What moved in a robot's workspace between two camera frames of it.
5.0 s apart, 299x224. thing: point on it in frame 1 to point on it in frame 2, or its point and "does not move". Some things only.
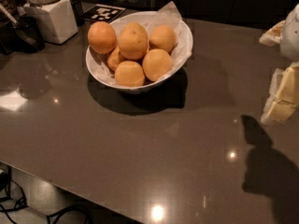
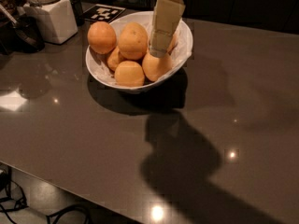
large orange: (133, 41) does not move
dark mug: (77, 5) does not move
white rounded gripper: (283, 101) to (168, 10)
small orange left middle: (114, 59) does not move
